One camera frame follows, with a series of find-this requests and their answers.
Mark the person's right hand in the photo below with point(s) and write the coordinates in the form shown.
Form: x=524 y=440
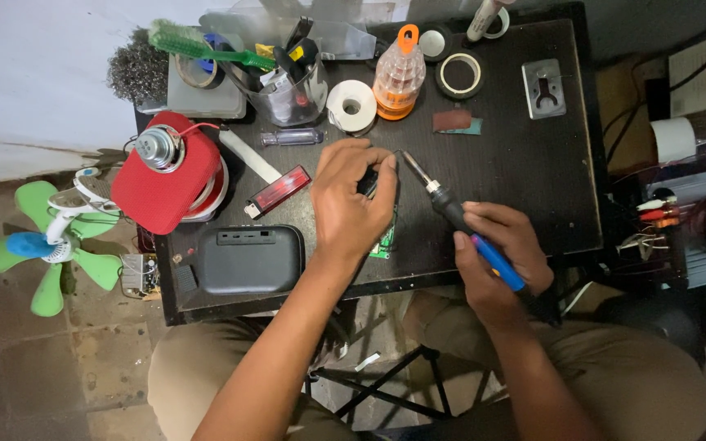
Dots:
x=506 y=269

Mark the person's left hand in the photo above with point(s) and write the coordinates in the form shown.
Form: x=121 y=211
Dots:
x=344 y=208

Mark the small black component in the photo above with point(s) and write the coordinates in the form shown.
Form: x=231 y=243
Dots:
x=367 y=182

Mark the green circuit board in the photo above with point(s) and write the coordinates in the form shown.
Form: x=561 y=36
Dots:
x=388 y=239

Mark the red translucent lighter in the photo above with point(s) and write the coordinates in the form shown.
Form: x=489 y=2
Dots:
x=279 y=191

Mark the white solder spool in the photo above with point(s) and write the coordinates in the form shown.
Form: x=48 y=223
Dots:
x=352 y=105

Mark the white flat strip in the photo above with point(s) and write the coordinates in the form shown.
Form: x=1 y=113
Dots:
x=249 y=154

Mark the black speaker housing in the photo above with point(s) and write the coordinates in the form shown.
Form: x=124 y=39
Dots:
x=249 y=263

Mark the clear tool container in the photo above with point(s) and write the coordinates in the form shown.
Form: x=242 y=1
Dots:
x=292 y=95

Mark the white and red spool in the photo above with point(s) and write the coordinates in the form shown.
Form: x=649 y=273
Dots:
x=215 y=193

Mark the brown sandpaper piece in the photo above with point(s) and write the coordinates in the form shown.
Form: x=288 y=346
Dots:
x=451 y=120

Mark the orange clear screwdriver bit bottle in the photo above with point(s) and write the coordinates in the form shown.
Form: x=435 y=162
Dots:
x=398 y=76

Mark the white scrap strip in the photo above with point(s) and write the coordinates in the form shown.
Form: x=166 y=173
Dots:
x=366 y=361

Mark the black tape roll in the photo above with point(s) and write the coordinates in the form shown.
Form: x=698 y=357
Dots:
x=445 y=89

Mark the red audio plug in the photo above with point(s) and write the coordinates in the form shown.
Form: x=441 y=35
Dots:
x=656 y=214

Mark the white audio plug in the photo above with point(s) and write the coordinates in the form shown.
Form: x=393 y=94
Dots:
x=653 y=203

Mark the orange audio plug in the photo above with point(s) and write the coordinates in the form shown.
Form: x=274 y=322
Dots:
x=667 y=222

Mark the person's beige trousers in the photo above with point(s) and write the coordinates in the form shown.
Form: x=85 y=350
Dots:
x=629 y=386

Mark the small black foam pad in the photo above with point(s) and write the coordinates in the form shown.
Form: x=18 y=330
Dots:
x=186 y=279

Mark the grey plastic box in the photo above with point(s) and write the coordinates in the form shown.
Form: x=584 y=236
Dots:
x=206 y=101

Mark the red fabric speaker cover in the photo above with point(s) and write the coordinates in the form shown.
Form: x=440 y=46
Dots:
x=166 y=193

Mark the grey metal plate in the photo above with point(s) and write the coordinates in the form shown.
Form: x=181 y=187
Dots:
x=543 y=86

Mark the round black tin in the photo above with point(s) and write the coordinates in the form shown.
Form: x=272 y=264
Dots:
x=432 y=43

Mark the brown tape roll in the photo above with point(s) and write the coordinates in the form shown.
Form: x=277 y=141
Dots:
x=196 y=81

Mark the silver speaker driver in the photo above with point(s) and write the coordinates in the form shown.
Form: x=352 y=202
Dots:
x=157 y=148

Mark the blue tape roll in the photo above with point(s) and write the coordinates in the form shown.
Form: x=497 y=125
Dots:
x=221 y=44

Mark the green toothbrush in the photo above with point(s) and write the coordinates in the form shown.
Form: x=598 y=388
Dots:
x=206 y=50

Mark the white paper roll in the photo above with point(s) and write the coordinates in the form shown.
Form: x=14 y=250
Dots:
x=673 y=139

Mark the bare electronics board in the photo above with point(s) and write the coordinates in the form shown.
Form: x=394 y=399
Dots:
x=138 y=274

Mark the white marker tube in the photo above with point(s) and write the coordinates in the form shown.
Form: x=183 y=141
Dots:
x=483 y=19

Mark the steel wool ball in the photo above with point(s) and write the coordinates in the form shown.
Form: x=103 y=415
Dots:
x=138 y=70

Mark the white sandal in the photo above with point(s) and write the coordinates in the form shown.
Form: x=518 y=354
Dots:
x=80 y=197

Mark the green bladed small fan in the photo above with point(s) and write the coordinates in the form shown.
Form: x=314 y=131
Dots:
x=52 y=245

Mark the black metal table frame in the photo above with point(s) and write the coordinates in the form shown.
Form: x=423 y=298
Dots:
x=390 y=380

